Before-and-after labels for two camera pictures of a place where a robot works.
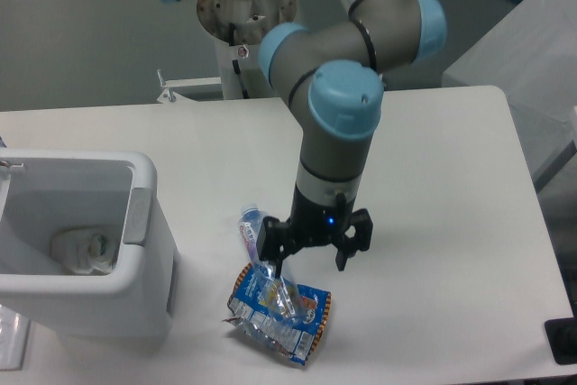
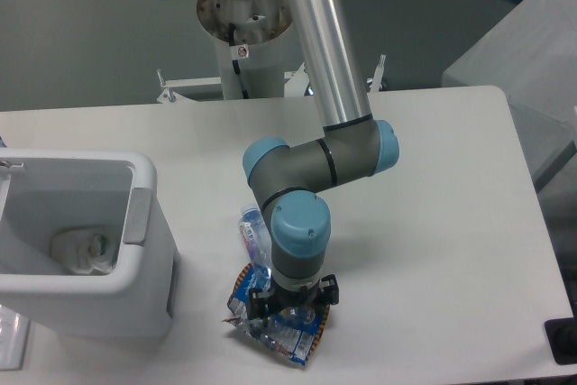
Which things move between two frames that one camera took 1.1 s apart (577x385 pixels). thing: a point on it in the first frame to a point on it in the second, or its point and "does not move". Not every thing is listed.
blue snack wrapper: [287, 316] does not move
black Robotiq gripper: [313, 223] to [279, 298]
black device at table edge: [562, 336] does not move
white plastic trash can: [42, 193] does not move
